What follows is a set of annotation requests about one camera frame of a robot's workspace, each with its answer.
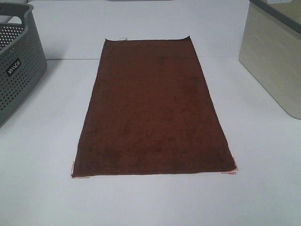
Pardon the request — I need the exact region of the brown towel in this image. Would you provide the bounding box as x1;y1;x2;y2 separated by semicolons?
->
72;37;237;178

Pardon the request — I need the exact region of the beige plastic storage bin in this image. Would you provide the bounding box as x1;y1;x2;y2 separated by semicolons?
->
238;0;301;119

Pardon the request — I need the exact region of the grey perforated plastic basket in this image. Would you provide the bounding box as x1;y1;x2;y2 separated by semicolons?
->
0;3;47;124

